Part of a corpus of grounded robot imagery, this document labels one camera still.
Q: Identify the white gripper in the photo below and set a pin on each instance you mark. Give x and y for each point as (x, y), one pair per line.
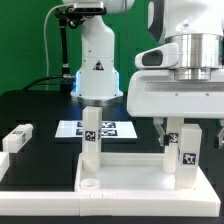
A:
(155, 92)

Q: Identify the white desk top tray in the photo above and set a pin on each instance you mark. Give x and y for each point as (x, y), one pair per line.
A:
(138, 176)

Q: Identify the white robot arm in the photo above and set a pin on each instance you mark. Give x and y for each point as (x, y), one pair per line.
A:
(182, 78)

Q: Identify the white L-shaped fence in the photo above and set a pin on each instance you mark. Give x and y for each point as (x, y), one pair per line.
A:
(97, 204)

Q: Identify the fiducial marker sheet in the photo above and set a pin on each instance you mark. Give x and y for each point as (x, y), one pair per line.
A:
(110, 129)

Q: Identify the black camera stand pole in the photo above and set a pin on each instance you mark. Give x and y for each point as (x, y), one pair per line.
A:
(66, 19)

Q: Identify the camera on stand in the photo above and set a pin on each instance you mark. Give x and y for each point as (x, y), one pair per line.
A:
(87, 8)

